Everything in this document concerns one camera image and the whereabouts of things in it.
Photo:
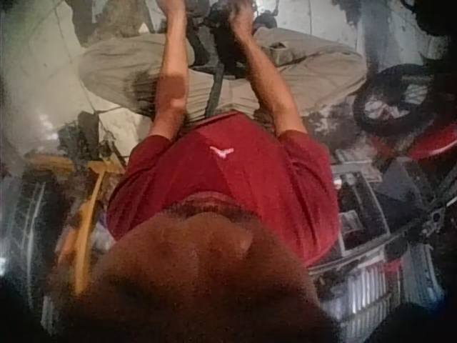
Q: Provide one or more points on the dark metal engine part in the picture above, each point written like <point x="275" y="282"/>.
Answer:
<point x="218" y="39"/>

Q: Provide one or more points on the person's legs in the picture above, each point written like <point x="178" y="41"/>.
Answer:
<point x="125" y="60"/>

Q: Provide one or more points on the silver ribbed metal grille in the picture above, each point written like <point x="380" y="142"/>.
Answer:
<point x="364" y="289"/>

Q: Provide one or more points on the person's right hand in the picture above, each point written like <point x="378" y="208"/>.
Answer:
<point x="242" y="19"/>

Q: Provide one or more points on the yellow wooden frame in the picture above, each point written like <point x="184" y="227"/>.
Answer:
<point x="87" y="214"/>

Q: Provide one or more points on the person's left hand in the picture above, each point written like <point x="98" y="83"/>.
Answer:
<point x="172" y="8"/>

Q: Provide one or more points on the red motorcycle fender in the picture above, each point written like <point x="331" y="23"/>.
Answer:
<point x="433" y="144"/>

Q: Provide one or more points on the dark greasy machine part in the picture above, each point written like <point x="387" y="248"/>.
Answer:
<point x="85" y="132"/>

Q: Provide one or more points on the black motorcycle wheel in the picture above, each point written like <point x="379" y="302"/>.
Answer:
<point x="367" y="114"/>

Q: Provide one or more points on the grey plastic tool tray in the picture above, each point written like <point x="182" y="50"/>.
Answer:
<point x="373" y="207"/>

